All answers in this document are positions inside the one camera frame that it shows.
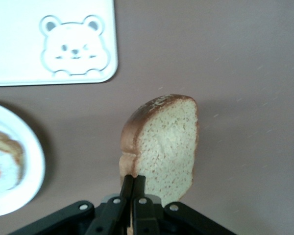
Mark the fried egg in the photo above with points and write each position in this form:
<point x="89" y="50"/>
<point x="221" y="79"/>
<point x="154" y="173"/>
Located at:
<point x="2" y="161"/>

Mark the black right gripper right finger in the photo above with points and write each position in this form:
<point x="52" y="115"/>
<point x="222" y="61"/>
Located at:
<point x="143" y="213"/>

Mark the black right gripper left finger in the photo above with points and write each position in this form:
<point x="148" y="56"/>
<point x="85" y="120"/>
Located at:
<point x="112" y="208"/>

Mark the cream tray with bear print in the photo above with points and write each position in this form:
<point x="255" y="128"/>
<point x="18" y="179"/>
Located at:
<point x="14" y="49"/>

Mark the brown bread slice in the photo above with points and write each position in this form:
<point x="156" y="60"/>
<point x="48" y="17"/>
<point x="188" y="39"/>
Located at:
<point x="7" y="144"/>
<point x="169" y="147"/>

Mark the white round plate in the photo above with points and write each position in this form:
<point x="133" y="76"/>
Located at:
<point x="29" y="151"/>

